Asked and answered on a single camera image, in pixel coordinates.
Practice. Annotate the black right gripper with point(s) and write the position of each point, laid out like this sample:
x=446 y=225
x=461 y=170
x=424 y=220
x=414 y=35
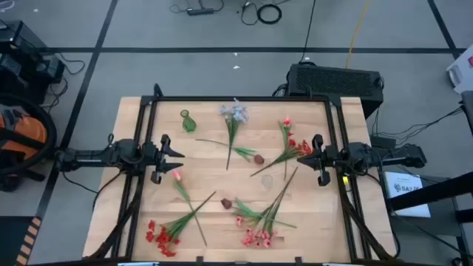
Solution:
x=336 y=159

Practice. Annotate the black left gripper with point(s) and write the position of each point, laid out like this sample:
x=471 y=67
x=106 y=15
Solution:
x=153 y=157

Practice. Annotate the sparse red flower bunch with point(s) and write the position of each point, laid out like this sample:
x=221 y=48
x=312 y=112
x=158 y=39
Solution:
x=305 y=148

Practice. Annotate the dark red tulip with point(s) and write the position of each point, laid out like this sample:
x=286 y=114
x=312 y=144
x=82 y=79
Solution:
x=259 y=159
x=226 y=203

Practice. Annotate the dense red flower bunch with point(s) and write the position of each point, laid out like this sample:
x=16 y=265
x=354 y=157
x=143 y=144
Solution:
x=164 y=238

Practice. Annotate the pale blue flower bunch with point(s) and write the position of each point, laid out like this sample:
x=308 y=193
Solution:
x=236 y=114

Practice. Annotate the pink veined flower bunch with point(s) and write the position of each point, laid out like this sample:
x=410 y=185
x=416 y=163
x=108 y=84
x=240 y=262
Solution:
x=258 y=238

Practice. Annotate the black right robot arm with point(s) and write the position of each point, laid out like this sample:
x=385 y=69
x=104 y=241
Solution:
x=388 y=159

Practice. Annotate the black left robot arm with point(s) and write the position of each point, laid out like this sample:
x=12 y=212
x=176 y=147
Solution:
x=125 y=153

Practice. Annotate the green glass vase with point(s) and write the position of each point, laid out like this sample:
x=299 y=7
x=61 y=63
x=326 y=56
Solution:
x=189 y=125

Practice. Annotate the black power adapter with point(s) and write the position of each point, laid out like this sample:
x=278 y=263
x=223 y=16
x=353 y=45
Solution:
x=383 y=140

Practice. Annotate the black computer case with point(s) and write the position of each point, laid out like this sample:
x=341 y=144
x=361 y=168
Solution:
x=332 y=83

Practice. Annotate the white printed paper sheet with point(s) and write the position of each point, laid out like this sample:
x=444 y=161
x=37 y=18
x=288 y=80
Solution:
x=406 y=192

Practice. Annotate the black metal stand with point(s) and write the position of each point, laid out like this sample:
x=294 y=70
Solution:
x=425 y=194

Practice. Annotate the orange black vacuum cleaner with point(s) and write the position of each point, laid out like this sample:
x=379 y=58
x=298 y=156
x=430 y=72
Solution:
x=29 y=129

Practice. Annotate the black power strip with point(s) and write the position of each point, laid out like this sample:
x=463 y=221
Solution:
x=199 y=12

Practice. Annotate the black equipment case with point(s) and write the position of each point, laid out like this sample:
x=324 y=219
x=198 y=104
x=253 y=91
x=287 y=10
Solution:
x=18 y=37
x=22 y=77

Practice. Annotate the white box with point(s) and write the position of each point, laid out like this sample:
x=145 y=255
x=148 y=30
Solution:
x=462 y=74

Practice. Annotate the black mat hazard striped edge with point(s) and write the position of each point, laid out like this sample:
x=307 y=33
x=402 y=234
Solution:
x=11 y=240

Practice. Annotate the black metal table frame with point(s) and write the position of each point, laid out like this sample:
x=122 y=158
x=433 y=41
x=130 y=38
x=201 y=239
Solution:
x=240 y=99

